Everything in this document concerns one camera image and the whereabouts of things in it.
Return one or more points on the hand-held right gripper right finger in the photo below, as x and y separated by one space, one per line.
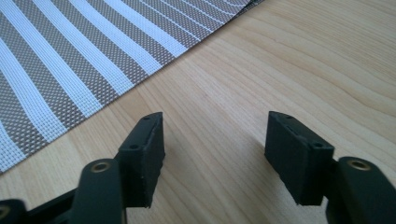
295 161

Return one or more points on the striped woven placemat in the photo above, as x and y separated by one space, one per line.
77 56

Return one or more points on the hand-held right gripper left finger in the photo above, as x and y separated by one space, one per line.
143 161

